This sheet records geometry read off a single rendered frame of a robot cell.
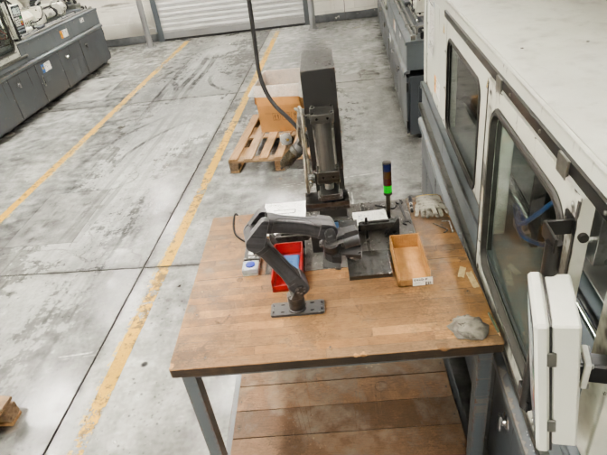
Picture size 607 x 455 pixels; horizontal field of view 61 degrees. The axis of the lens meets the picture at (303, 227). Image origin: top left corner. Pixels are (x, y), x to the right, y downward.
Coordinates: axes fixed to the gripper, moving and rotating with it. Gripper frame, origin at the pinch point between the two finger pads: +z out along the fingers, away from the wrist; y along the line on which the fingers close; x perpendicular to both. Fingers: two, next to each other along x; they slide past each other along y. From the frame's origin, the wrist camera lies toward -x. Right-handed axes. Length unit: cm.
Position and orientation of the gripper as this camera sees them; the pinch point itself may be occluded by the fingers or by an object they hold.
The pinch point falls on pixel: (333, 264)
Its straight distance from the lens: 194.9
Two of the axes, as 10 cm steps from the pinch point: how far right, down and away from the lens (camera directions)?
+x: -9.9, -0.3, 1.3
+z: 1.0, 4.8, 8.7
